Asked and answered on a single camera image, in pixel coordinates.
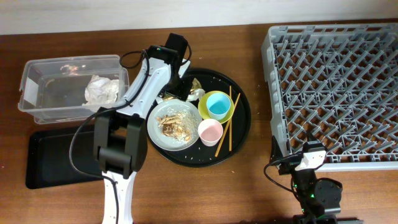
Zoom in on wooden chopstick left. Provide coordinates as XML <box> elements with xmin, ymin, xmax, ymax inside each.
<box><xmin>229</xmin><ymin>86</ymin><xmax>233</xmax><ymax>152</ymax></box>

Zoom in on grey plate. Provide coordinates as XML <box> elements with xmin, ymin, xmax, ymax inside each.
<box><xmin>147</xmin><ymin>99</ymin><xmax>202</xmax><ymax>151</ymax></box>

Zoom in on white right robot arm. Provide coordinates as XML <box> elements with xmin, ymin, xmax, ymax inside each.
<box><xmin>264</xmin><ymin>133</ymin><xmax>364</xmax><ymax>224</ymax></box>

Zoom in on wooden chopstick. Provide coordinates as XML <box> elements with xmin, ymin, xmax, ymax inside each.
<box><xmin>229</xmin><ymin>86</ymin><xmax>233</xmax><ymax>152</ymax></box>
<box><xmin>215</xmin><ymin>93</ymin><xmax>241</xmax><ymax>157</ymax></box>

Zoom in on small white tissue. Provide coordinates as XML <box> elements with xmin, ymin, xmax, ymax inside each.
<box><xmin>187</xmin><ymin>88</ymin><xmax>205</xmax><ymax>101</ymax></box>

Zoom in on large crumpled white paper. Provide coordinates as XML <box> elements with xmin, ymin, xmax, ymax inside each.
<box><xmin>81</xmin><ymin>75</ymin><xmax>119</xmax><ymax>108</ymax></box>

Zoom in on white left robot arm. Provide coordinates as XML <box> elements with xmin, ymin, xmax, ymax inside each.
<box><xmin>93</xmin><ymin>33</ymin><xmax>192</xmax><ymax>223</ymax></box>

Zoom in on food scraps on plate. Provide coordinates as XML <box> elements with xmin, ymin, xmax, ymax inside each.
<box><xmin>155</xmin><ymin>108</ymin><xmax>199</xmax><ymax>144</ymax></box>

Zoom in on round black serving tray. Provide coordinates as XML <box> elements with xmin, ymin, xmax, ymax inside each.
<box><xmin>148</xmin><ymin>68</ymin><xmax>251</xmax><ymax>167</ymax></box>

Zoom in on grey dishwasher rack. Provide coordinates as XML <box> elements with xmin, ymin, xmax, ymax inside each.
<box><xmin>261</xmin><ymin>23</ymin><xmax>397</xmax><ymax>172</ymax></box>

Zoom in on pink cup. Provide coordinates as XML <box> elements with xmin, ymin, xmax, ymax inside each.
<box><xmin>198</xmin><ymin>119</ymin><xmax>224</xmax><ymax>147</ymax></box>

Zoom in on clear plastic waste bin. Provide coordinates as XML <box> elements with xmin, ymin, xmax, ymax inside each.
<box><xmin>18</xmin><ymin>55</ymin><xmax>129</xmax><ymax>124</ymax></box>

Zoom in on light blue cup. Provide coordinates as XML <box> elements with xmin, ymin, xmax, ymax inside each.
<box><xmin>206</xmin><ymin>93</ymin><xmax>231</xmax><ymax>120</ymax></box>

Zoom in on black rectangular tray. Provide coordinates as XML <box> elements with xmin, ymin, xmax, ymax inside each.
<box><xmin>25</xmin><ymin>125</ymin><xmax>101</xmax><ymax>189</ymax></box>

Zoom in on gold brown snack wrapper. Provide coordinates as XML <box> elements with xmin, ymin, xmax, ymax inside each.
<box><xmin>155</xmin><ymin>78</ymin><xmax>202</xmax><ymax>104</ymax></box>

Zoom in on yellow-green bowl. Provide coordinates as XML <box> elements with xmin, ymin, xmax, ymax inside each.
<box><xmin>198</xmin><ymin>91</ymin><xmax>234</xmax><ymax>124</ymax></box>

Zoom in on wooden chopstick right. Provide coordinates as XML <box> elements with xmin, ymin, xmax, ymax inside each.
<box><xmin>215</xmin><ymin>93</ymin><xmax>241</xmax><ymax>157</ymax></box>

